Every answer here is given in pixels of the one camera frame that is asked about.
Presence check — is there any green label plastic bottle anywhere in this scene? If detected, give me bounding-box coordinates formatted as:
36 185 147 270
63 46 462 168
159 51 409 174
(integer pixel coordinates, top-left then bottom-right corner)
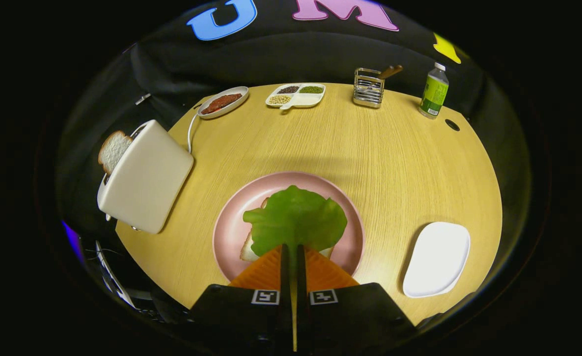
418 62 450 120

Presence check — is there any white oval meat plate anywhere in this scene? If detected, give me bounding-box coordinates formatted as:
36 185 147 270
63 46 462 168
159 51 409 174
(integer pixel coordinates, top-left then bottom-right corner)
197 86 249 120

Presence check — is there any white oblong plate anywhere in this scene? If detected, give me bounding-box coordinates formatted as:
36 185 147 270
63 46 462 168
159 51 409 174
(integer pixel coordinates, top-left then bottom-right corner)
403 222 471 298

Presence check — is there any green lettuce leaf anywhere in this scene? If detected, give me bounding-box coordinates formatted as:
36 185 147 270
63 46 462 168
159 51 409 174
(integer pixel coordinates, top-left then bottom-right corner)
243 185 348 258

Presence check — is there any white toaster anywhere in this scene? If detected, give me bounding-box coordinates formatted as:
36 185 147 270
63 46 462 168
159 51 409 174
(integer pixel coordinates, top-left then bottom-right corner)
97 119 194 234

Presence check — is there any toasted bread slice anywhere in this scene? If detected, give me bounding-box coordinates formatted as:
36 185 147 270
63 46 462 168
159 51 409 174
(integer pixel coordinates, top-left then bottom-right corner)
98 131 133 175

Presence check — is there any white divided snack tray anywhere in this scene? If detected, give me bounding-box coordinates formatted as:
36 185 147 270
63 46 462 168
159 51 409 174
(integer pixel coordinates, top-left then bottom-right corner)
265 83 326 110

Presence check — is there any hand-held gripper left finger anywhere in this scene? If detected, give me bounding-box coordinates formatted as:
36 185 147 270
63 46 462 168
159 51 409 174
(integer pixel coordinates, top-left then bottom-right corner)
187 244 294 353

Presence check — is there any reddish brown meat slice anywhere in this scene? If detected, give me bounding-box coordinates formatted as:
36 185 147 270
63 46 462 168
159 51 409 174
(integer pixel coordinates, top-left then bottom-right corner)
201 93 243 115

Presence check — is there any metal wire utensil holder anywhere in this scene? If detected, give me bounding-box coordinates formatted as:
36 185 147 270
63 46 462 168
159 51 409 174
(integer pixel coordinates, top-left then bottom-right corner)
353 68 385 109

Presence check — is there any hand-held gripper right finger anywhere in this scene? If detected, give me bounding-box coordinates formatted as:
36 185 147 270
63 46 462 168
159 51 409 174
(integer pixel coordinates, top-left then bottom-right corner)
296 244 416 353

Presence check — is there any purple lit screen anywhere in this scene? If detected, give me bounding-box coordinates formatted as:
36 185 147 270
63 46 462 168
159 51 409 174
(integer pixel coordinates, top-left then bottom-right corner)
61 220 84 265

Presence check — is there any white toaster cable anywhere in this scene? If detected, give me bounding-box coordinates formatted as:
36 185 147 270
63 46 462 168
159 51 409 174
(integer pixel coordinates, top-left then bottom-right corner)
187 113 200 154

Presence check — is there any white bread slice with jam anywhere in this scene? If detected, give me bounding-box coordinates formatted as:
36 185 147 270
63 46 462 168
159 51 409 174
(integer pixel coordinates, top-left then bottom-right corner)
240 197 335 262

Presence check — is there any white device with cables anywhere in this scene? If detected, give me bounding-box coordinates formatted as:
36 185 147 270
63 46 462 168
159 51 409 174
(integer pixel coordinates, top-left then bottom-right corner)
95 241 136 310

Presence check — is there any pink round plate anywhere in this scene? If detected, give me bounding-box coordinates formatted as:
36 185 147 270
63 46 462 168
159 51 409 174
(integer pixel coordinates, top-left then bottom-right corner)
212 171 366 283

